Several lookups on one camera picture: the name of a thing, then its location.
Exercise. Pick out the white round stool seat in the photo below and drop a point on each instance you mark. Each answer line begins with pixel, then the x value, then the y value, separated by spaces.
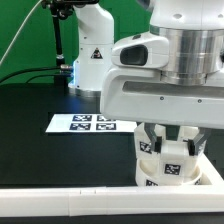
pixel 146 173

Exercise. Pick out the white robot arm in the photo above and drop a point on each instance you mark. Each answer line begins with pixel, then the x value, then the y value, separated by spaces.
pixel 173 74

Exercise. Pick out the white marker sheet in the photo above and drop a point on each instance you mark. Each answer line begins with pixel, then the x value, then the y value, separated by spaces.
pixel 87 123

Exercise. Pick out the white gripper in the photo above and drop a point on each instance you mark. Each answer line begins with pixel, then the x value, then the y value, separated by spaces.
pixel 139 95

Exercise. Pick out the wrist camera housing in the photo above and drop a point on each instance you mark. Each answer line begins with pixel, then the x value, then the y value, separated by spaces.
pixel 143 50

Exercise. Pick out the black camera stand pole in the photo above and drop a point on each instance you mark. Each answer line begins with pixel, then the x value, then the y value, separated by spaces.
pixel 61 10

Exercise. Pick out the white L-shaped fence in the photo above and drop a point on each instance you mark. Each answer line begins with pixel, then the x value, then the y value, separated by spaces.
pixel 208 196

